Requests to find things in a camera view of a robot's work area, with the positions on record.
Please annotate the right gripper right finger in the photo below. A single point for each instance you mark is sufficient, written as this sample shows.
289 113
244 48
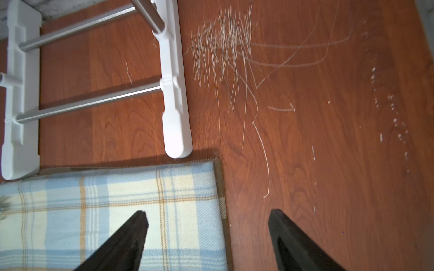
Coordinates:
294 249

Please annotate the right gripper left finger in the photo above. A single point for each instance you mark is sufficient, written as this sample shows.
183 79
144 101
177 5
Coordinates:
123 250

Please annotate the blue cream plaid scarf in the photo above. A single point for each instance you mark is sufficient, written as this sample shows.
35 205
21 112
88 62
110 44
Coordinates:
55 222

